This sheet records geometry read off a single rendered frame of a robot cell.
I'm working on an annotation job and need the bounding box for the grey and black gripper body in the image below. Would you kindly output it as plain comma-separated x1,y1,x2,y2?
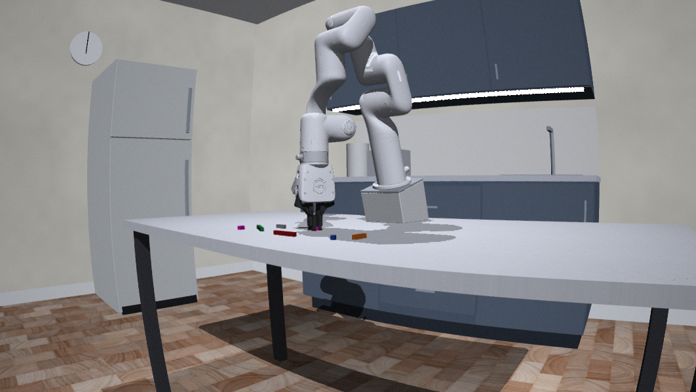
295,163,336,203

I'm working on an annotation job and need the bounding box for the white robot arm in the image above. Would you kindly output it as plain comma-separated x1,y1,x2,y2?
296,6,412,189

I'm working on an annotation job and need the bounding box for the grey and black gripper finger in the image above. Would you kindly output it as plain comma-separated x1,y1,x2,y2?
314,201,334,230
294,193,316,230

